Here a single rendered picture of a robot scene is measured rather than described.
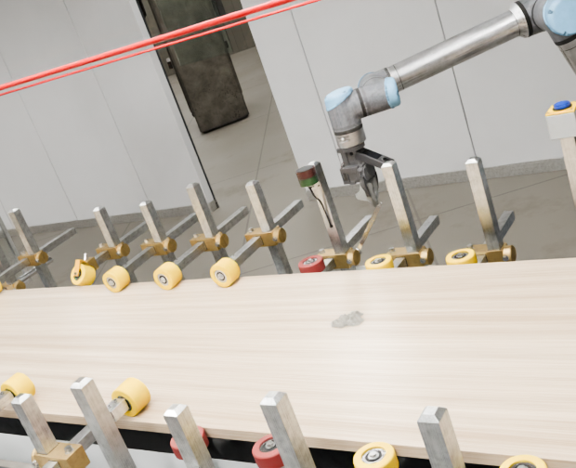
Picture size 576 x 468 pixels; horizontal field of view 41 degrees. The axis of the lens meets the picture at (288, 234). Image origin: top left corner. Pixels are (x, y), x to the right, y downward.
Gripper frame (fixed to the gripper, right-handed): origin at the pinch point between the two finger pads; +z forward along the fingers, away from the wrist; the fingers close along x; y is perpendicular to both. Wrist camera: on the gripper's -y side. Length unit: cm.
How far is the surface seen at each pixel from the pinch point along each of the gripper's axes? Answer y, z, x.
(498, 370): -59, 8, 74
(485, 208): -38.0, 0.8, 9.5
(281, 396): -41, -16, 117
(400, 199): -13.8, -4.4, 9.6
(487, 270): -44, 8, 31
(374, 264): -8.2, 8.5, 24.7
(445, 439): -69, -12, 118
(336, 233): 11.2, 4.9, 9.7
